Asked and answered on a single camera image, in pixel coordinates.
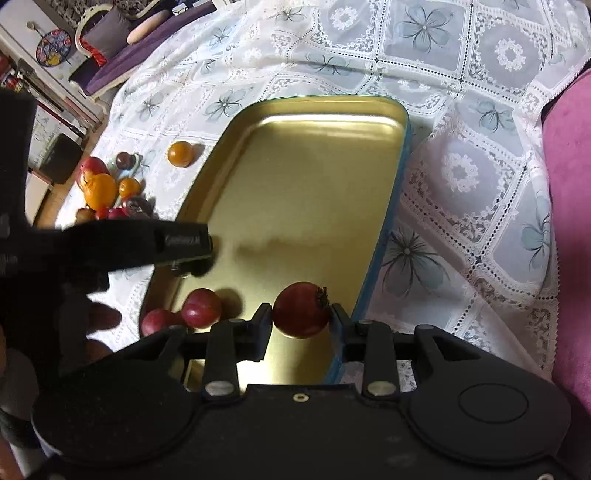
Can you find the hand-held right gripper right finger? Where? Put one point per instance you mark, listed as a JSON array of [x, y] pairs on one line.
[[337, 318]]

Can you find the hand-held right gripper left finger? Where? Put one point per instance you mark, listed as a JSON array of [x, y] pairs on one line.
[[264, 318]]

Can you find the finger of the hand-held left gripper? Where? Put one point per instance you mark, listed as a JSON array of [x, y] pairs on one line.
[[180, 240]]

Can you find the dark red pomegranate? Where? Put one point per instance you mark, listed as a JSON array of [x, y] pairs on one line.
[[302, 310]]

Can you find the red apple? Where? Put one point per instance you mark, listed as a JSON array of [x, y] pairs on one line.
[[201, 308], [91, 167], [154, 322]]

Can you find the golden metal tray blue rim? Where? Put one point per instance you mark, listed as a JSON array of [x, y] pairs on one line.
[[295, 194]]

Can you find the person's left hand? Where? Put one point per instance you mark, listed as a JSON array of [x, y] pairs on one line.
[[104, 317]]

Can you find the dark purple passion fruit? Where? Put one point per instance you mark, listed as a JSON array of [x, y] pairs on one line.
[[138, 206]]

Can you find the small red fruit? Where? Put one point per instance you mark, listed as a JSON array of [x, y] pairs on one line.
[[118, 213], [102, 213]]

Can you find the small brown fruit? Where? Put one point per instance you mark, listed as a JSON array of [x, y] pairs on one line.
[[83, 215]]

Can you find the small orange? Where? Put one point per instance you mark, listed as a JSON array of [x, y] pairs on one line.
[[129, 187], [179, 153]]

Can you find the large orange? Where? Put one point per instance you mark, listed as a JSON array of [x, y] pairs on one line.
[[99, 190]]

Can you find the dark purple plum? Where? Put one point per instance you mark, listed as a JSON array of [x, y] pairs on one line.
[[123, 160]]

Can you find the black box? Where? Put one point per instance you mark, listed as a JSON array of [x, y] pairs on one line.
[[57, 159]]

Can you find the white cabinet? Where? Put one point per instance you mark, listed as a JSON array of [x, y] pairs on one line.
[[32, 64]]

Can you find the white lace tablecloth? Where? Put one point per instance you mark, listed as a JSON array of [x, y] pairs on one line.
[[461, 161]]

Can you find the beige bolster pillow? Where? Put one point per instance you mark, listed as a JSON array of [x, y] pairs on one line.
[[147, 25]]

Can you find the grey cushion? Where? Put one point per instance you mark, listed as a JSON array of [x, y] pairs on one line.
[[104, 32]]

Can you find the purple sofa white frame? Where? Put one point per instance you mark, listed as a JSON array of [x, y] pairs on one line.
[[124, 50]]

